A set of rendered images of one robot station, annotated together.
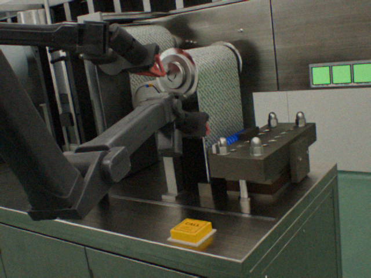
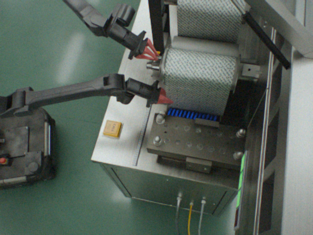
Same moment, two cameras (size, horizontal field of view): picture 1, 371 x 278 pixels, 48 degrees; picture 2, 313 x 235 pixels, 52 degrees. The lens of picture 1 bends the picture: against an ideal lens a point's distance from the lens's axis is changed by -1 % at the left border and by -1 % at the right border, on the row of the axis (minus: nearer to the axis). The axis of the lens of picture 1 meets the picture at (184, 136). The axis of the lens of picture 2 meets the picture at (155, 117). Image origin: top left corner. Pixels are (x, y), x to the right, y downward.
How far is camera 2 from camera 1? 143 cm
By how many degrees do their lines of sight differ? 72
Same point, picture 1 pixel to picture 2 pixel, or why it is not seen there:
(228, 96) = (206, 98)
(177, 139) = (123, 99)
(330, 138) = not seen: outside the picture
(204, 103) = (172, 92)
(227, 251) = (98, 151)
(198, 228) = (109, 132)
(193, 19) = not seen: hidden behind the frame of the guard
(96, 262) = not seen: hidden behind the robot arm
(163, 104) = (98, 91)
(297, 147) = (188, 162)
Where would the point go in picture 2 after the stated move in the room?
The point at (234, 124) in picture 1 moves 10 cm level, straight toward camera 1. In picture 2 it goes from (209, 110) to (186, 117)
